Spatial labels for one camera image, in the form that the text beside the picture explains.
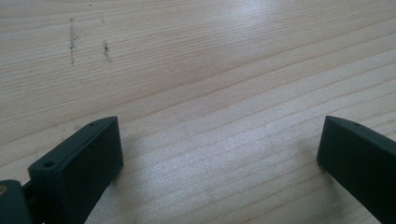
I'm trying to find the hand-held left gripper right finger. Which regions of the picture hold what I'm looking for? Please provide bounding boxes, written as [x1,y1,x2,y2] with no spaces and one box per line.
[316,115,396,224]

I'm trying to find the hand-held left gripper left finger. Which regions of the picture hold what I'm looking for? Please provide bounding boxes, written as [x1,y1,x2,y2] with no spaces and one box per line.
[27,116,124,224]

